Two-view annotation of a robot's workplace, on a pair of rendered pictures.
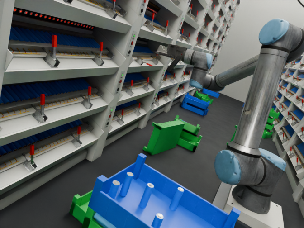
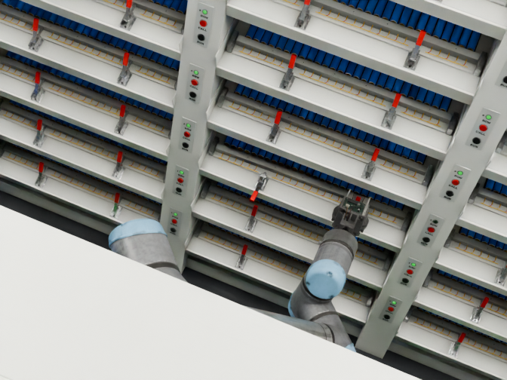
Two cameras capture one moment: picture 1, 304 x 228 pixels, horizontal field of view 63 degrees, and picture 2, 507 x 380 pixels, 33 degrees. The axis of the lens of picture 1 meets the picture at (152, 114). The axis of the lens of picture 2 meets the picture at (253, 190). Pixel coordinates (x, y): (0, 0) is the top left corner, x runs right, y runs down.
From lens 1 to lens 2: 251 cm
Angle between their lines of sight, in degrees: 74
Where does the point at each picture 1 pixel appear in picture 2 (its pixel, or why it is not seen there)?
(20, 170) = (31, 177)
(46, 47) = (48, 80)
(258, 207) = not seen: outside the picture
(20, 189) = (44, 200)
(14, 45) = (11, 65)
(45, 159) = (61, 191)
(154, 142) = not seen: hidden behind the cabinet
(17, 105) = (29, 117)
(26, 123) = (23, 135)
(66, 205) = not seen: hidden behind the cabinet
